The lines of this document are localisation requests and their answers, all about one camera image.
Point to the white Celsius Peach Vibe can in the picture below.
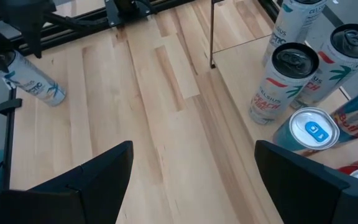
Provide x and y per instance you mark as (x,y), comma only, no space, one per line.
(278,93)
(337,74)

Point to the wooden shelf with black frame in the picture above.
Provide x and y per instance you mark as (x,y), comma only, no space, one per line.
(238,68)

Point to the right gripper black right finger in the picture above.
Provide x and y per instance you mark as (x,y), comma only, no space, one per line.
(306,193)

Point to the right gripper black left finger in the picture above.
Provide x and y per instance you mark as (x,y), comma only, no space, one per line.
(89,193)

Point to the white Celsius Arctic Vibe can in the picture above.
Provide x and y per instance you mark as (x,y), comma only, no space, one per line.
(294,25)
(33,84)

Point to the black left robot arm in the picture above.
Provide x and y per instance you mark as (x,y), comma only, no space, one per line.
(132,4)

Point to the blue silver Red Bull can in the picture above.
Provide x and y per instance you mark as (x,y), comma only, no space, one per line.
(357,118)
(312,129)

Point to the black aluminium table frame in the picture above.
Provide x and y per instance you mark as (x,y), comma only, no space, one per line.
(8,140)

